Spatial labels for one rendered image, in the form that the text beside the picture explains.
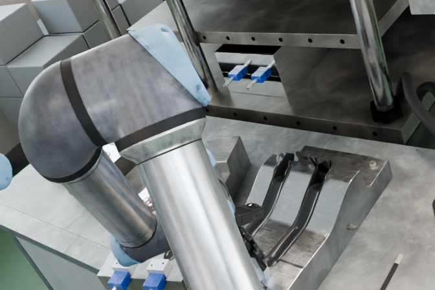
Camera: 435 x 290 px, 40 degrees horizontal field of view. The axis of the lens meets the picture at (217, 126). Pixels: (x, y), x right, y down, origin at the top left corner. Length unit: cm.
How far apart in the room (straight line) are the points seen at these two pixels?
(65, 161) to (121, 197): 17
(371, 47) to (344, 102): 32
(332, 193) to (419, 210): 22
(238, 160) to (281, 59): 47
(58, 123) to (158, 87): 12
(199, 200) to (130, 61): 18
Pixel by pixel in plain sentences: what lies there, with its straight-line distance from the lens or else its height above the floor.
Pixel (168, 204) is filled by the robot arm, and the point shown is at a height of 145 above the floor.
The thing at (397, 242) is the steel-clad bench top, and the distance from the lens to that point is 147.
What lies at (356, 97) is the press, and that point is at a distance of 201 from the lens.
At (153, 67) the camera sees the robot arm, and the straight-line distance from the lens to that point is 69.
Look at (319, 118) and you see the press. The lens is 196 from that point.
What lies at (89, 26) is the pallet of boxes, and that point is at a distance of 357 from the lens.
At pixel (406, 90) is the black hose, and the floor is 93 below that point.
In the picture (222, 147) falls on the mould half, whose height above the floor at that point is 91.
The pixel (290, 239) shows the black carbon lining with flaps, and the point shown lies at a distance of 144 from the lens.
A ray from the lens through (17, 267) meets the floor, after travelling 343.
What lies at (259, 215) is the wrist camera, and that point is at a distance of 129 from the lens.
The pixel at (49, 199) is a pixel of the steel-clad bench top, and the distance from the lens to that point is 216.
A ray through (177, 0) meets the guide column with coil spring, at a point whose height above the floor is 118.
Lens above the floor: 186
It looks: 31 degrees down
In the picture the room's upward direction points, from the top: 23 degrees counter-clockwise
